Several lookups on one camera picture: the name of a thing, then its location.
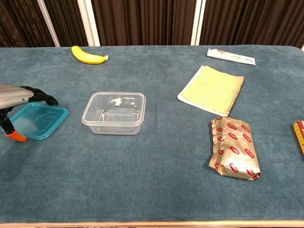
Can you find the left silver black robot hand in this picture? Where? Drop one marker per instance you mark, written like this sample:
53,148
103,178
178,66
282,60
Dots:
14,95

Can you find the blue plastic lid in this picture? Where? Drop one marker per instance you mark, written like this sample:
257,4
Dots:
45,121

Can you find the clear plastic container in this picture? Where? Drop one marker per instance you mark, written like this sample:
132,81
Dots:
114,116

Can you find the red yellow printed box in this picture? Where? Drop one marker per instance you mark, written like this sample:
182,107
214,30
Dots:
300,135

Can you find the yellow banana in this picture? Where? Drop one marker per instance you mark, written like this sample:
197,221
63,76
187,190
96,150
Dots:
88,58

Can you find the dark brown pleated curtain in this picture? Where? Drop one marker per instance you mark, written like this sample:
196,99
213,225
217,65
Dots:
147,21

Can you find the teal table cloth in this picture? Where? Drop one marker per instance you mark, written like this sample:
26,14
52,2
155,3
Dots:
147,171

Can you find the spiral-bound notebook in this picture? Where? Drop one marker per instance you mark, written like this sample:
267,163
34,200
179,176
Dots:
211,91

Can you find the white toothpaste tube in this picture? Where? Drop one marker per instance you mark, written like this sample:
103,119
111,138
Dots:
230,57

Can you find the gold red foil snack pack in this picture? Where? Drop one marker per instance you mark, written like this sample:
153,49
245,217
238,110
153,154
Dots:
235,149

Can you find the white partition post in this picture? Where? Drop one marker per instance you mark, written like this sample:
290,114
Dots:
89,23
198,23
302,46
48,23

